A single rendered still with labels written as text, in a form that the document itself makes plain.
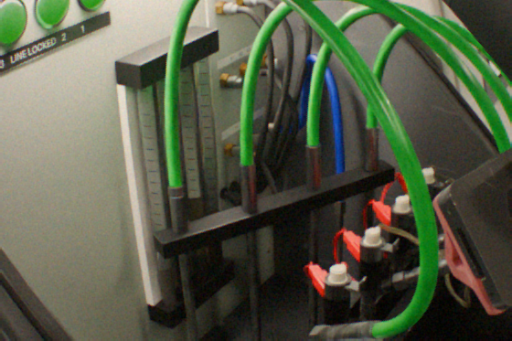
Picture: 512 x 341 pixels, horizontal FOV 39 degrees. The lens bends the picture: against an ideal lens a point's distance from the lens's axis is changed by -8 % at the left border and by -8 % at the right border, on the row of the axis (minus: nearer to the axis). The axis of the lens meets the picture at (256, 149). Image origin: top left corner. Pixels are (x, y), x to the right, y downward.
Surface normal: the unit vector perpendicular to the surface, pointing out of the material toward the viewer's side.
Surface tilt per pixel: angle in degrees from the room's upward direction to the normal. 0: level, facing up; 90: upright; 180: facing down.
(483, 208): 46
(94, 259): 90
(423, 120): 90
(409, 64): 90
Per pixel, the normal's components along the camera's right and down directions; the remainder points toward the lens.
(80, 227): 0.83, 0.20
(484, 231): 0.09, -0.33
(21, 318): 0.54, -0.52
